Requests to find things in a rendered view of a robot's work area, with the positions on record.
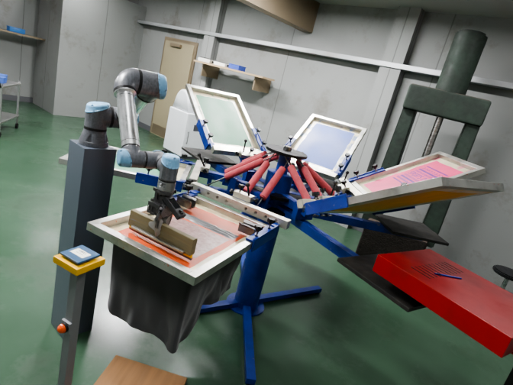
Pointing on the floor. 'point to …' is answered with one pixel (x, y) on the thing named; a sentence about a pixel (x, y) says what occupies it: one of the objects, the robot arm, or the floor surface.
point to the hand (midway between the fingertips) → (161, 234)
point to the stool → (504, 273)
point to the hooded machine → (182, 127)
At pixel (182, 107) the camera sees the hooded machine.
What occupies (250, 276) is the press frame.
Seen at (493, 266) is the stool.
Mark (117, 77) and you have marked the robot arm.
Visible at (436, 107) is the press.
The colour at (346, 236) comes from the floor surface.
